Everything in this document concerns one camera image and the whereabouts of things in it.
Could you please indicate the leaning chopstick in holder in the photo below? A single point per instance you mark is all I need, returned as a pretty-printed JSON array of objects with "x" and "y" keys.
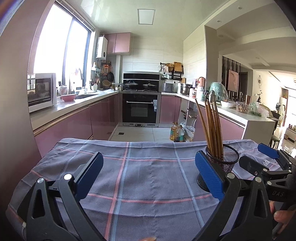
[{"x": 204, "y": 126}]

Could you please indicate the black stove hood unit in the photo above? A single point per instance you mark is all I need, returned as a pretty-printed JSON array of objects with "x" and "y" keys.
[{"x": 141, "y": 81}]

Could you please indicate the brown chopstick red end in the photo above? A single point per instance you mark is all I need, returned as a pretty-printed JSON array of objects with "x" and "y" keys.
[{"x": 212, "y": 131}]

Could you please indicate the black hanging frying pan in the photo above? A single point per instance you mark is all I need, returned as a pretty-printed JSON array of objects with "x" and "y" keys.
[{"x": 110, "y": 76}]

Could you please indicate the pink thermos jug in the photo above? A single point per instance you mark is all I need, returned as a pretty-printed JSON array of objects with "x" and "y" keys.
[{"x": 201, "y": 82}]

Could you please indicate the person's right hand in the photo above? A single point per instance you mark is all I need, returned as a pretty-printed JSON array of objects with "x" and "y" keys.
[{"x": 282, "y": 216}]

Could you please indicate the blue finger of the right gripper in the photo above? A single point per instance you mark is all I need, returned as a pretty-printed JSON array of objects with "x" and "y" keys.
[{"x": 281, "y": 157}]

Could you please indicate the black mesh utensil holder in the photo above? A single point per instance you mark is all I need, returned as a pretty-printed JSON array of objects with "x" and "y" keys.
[{"x": 227, "y": 162}]

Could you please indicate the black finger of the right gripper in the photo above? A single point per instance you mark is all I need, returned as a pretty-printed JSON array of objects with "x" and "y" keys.
[{"x": 254, "y": 168}]

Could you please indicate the green mesh food cover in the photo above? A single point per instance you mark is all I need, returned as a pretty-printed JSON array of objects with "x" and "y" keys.
[{"x": 220, "y": 91}]

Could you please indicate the white water heater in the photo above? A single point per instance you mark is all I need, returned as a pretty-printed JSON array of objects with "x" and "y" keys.
[{"x": 101, "y": 50}]

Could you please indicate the silver rice cooker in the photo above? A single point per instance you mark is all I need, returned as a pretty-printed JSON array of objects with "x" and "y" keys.
[{"x": 168, "y": 87}]

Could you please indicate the dark soy sauce bottle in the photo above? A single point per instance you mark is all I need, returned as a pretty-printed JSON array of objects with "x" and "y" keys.
[{"x": 180, "y": 134}]

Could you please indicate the steel stock pot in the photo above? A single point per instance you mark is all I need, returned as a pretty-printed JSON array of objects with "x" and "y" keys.
[{"x": 185, "y": 89}]

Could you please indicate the black wall shelf rack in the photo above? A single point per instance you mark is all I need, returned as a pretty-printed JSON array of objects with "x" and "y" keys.
[{"x": 171, "y": 71}]

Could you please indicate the white microwave oven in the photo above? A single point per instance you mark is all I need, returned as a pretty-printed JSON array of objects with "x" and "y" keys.
[{"x": 41, "y": 91}]

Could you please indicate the purple plaid tablecloth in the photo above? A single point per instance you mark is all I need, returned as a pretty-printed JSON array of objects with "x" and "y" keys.
[{"x": 145, "y": 189}]

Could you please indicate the pink upper wall cabinet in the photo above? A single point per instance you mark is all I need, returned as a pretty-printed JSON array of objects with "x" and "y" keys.
[{"x": 118, "y": 43}]

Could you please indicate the black built-in oven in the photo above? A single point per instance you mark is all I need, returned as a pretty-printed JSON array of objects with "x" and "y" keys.
[{"x": 139, "y": 108}]

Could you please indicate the brown chopstick patterned end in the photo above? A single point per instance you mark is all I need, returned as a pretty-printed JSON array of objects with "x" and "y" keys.
[{"x": 208, "y": 129}]

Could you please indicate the yellow cooking oil bottle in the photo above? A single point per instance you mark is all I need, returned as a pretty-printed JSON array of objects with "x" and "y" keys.
[{"x": 173, "y": 131}]

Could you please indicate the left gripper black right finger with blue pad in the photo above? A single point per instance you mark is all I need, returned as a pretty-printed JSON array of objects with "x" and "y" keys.
[{"x": 253, "y": 222}]

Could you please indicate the pink bowl on counter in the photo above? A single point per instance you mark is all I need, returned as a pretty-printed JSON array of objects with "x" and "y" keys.
[{"x": 68, "y": 97}]

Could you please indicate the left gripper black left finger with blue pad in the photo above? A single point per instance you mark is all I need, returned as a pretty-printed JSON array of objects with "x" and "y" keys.
[{"x": 41, "y": 213}]

